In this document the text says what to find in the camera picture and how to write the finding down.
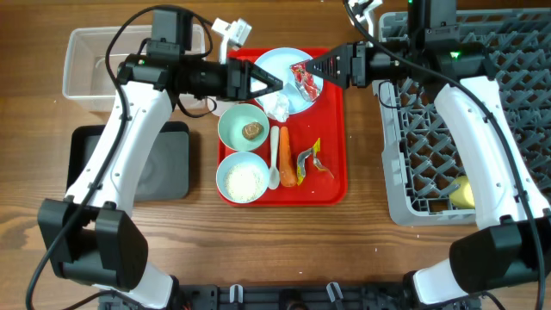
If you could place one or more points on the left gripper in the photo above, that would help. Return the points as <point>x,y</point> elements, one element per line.
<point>235,78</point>

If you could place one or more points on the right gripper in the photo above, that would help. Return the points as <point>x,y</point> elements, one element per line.
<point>358,57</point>

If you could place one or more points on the white tissue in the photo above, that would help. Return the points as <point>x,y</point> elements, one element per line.
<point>276,106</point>

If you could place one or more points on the red snack wrapper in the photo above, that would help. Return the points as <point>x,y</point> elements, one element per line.
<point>304,82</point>

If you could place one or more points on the green bowl with food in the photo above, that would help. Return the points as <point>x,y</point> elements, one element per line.
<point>233,120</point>

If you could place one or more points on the yellow plastic cup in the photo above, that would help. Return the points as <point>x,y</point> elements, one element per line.
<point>462,195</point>

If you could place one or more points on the pink plastic cup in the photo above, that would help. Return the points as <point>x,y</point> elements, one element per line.
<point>218,107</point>

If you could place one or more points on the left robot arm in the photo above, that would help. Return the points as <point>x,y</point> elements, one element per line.
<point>89,235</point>

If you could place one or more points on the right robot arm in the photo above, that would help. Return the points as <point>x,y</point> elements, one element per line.
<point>512,243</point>

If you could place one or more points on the grey dishwasher rack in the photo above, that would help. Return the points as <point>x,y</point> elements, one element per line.
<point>420,160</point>

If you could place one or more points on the light blue plate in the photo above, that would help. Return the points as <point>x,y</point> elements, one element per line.
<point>277,62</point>

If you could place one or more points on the brown food lump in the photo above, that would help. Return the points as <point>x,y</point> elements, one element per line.
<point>252,130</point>

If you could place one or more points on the red serving tray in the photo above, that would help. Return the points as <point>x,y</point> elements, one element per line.
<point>323,121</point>

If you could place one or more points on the white ceramic spoon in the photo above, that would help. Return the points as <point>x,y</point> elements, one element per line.
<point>274,176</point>

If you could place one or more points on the orange carrot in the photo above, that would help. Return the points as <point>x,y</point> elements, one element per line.
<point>288,176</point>

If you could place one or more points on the blue bowl with rice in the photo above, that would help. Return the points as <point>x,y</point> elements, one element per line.
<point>242,177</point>

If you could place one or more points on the black plastic tray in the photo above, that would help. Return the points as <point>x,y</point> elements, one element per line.
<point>166,172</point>

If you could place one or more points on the clear plastic bin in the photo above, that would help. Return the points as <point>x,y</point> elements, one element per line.
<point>85,79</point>

